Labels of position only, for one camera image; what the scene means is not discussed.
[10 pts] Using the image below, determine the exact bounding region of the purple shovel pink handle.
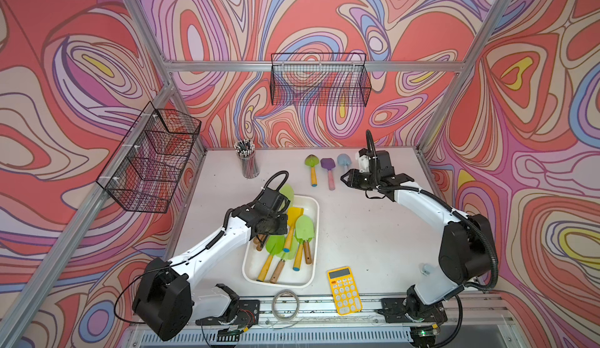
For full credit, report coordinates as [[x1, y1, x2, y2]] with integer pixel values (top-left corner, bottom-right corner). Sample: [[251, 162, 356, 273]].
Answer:
[[320, 158, 336, 191]]

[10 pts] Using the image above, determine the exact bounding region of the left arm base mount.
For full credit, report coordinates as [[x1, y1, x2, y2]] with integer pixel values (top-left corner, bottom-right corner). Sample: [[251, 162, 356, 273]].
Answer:
[[192, 283, 261, 329]]

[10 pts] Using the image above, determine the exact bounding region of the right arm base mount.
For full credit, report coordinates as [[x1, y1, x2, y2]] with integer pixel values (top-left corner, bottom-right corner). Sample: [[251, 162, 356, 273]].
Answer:
[[375, 297, 448, 325]]

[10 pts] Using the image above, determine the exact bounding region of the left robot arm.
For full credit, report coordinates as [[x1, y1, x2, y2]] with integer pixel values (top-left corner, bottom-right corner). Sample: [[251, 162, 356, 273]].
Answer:
[[132, 187, 291, 341]]

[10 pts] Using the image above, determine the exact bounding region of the yellow calculator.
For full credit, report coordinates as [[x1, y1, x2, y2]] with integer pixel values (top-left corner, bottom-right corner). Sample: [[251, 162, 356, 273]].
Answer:
[[327, 267, 363, 316]]

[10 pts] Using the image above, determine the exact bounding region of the white storage tray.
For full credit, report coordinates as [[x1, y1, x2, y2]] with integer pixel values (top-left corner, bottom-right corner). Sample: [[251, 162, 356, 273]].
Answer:
[[242, 195, 320, 289]]

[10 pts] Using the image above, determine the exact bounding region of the black wire basket back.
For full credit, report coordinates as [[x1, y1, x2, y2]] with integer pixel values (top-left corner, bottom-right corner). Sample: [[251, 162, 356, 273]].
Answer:
[[270, 51, 372, 107]]

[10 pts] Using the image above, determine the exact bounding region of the green shovel yellow handle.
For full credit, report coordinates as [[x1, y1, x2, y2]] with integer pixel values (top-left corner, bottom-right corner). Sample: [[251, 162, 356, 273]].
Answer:
[[305, 154, 320, 187]]

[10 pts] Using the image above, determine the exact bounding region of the coiled grey cable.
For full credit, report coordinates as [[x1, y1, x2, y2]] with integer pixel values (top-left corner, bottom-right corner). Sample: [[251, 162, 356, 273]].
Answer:
[[271, 289, 301, 321]]

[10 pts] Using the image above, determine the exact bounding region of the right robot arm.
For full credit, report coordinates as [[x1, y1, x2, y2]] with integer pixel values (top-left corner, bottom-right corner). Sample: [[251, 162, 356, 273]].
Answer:
[[341, 148, 499, 318]]

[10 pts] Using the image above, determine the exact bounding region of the green shovel wooden handle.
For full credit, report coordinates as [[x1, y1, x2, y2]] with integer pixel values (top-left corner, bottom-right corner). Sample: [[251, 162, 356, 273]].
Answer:
[[280, 184, 295, 205]]

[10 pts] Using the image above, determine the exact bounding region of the black wire basket left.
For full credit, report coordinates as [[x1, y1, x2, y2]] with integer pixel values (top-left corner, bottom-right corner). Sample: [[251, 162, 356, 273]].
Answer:
[[96, 103, 202, 214]]

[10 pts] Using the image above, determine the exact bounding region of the metal pen cup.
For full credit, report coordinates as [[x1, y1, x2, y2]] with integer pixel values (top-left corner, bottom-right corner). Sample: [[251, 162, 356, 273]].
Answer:
[[234, 139, 259, 179]]

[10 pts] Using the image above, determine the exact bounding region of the light blue shovel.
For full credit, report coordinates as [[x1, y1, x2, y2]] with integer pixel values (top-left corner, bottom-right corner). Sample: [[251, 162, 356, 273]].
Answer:
[[337, 154, 353, 173]]

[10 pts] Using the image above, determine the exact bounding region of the green shovel blue-tip handle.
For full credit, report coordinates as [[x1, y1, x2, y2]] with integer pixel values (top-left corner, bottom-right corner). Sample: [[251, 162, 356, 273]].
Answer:
[[293, 215, 315, 271]]

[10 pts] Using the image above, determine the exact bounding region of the black wire basket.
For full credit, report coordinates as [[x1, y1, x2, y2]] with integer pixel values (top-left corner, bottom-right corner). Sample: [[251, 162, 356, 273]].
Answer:
[[96, 103, 202, 214], [270, 51, 372, 107]]

